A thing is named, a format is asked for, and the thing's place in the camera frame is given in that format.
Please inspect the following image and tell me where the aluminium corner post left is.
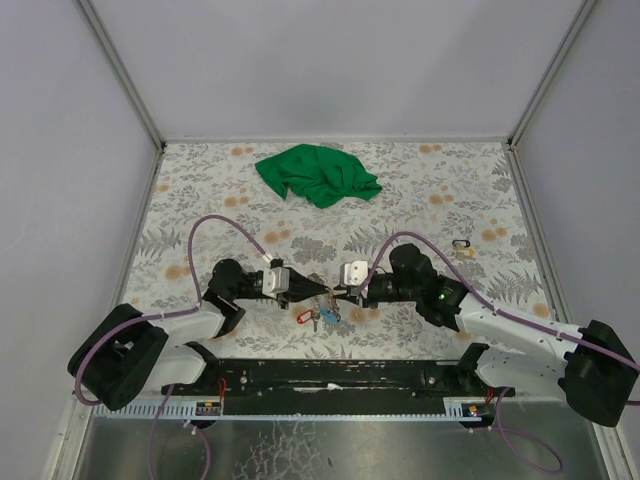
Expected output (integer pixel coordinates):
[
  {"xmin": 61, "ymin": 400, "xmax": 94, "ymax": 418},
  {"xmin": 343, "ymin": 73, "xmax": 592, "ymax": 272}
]
[{"xmin": 74, "ymin": 0, "xmax": 167, "ymax": 151}]

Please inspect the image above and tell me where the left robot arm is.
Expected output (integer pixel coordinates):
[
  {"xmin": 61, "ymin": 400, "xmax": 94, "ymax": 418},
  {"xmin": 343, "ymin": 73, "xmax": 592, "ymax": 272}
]
[{"xmin": 67, "ymin": 259, "xmax": 328, "ymax": 411}]

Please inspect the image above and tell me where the green crumpled cloth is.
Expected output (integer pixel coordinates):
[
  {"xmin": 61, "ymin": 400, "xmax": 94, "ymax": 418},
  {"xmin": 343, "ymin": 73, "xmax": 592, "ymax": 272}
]
[{"xmin": 255, "ymin": 144, "xmax": 382, "ymax": 209}]

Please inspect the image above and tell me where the key with black tag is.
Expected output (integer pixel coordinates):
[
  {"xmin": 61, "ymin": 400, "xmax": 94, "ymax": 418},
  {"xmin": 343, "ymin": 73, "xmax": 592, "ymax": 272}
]
[{"xmin": 452, "ymin": 239, "xmax": 475, "ymax": 259}]

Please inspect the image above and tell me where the aluminium corner post right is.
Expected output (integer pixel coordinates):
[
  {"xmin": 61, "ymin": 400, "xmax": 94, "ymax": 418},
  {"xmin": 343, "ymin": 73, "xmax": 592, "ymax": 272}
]
[{"xmin": 507, "ymin": 0, "xmax": 599, "ymax": 149}]

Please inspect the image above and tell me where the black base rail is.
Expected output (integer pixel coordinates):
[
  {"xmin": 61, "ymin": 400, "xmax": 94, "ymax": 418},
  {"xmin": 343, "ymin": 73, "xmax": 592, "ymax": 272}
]
[{"xmin": 172, "ymin": 359, "xmax": 504, "ymax": 400}]

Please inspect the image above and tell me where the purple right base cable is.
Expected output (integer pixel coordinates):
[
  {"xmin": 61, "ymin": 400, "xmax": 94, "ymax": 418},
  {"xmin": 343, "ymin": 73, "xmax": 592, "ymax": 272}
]
[{"xmin": 492, "ymin": 387, "xmax": 564, "ymax": 474}]

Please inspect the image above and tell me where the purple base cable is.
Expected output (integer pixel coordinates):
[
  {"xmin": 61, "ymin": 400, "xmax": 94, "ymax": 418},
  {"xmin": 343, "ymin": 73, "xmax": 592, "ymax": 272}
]
[
  {"xmin": 150, "ymin": 389, "xmax": 211, "ymax": 480},
  {"xmin": 492, "ymin": 387, "xmax": 564, "ymax": 474}
]

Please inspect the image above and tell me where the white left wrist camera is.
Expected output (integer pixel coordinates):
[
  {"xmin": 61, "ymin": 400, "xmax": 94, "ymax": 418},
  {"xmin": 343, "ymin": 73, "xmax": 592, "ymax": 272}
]
[{"xmin": 262, "ymin": 259, "xmax": 290, "ymax": 298}]

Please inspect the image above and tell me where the white slotted cable duct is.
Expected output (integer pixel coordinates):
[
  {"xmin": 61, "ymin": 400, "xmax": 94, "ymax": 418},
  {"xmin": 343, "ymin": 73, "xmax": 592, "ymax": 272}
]
[{"xmin": 94, "ymin": 390, "xmax": 493, "ymax": 423}]

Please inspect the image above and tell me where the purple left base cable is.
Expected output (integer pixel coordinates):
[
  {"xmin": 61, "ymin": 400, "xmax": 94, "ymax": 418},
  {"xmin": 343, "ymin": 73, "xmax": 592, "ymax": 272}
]
[{"xmin": 150, "ymin": 389, "xmax": 211, "ymax": 480}]

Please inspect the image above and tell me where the red key tag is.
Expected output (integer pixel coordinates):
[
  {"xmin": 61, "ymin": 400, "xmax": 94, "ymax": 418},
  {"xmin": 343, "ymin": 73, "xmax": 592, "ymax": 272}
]
[{"xmin": 296, "ymin": 309, "xmax": 313, "ymax": 325}]

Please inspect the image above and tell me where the silver key on red tag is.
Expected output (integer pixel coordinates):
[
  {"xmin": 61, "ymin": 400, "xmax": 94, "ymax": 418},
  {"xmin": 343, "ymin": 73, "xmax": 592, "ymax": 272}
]
[{"xmin": 311, "ymin": 309, "xmax": 321, "ymax": 333}]

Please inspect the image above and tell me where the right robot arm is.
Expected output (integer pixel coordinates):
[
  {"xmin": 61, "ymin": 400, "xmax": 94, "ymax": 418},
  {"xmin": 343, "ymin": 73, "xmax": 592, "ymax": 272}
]
[{"xmin": 339, "ymin": 244, "xmax": 639, "ymax": 427}]

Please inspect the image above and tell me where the aluminium corner post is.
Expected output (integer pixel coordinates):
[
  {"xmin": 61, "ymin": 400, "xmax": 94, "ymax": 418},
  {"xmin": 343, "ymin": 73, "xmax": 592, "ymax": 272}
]
[
  {"xmin": 74, "ymin": 0, "xmax": 167, "ymax": 151},
  {"xmin": 507, "ymin": 0, "xmax": 599, "ymax": 149}
]

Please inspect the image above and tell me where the metal key organizer blue handle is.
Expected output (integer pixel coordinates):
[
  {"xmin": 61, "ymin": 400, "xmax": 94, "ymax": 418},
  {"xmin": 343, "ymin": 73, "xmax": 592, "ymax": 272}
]
[{"xmin": 308, "ymin": 273, "xmax": 341, "ymax": 325}]

